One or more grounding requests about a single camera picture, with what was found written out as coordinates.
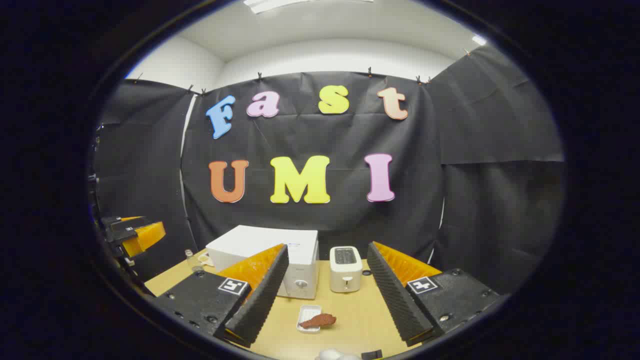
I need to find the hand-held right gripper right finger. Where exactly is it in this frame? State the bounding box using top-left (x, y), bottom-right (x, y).
top-left (366, 241), bottom-right (502, 347)

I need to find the ceiling light panel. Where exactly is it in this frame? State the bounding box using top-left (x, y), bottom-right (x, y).
top-left (243, 0), bottom-right (374, 14)

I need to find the brown meat slice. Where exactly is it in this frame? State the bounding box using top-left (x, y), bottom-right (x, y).
top-left (299, 313), bottom-right (337, 330)

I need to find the white microwave oven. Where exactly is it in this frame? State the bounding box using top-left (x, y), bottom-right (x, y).
top-left (205, 225), bottom-right (320, 301)

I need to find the cream toaster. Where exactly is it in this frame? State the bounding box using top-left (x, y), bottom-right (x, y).
top-left (329, 245), bottom-right (364, 294)

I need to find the white rectangular tray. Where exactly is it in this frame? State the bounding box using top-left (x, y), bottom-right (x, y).
top-left (296, 304), bottom-right (323, 334)

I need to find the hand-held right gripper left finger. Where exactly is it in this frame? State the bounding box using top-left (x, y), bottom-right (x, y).
top-left (150, 243), bottom-right (291, 349)

